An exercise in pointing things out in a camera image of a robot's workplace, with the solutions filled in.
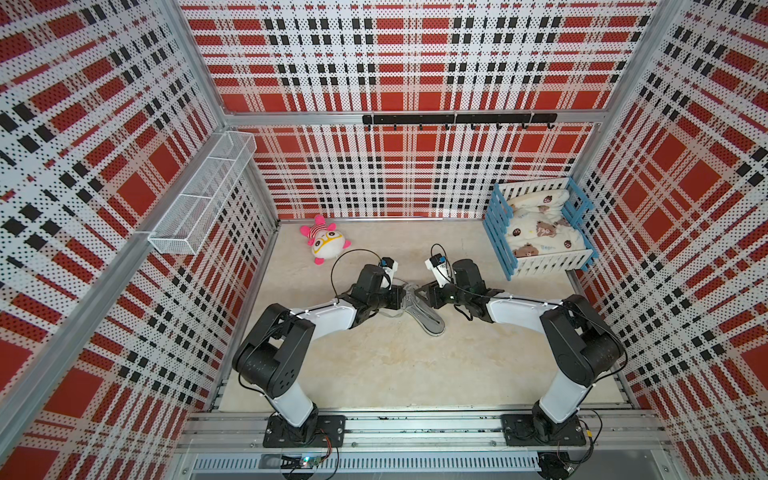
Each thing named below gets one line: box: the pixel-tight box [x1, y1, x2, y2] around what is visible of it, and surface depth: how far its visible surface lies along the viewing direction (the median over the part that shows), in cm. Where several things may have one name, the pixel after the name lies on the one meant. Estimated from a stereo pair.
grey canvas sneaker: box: [382, 283, 446, 337], surface depth 92 cm
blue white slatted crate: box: [483, 177, 599, 281], surface depth 107 cm
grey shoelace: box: [402, 283, 417, 303], surface depth 95 cm
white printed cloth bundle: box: [506, 190, 586, 258], surface depth 107 cm
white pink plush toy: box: [300, 215, 352, 266], surface depth 109 cm
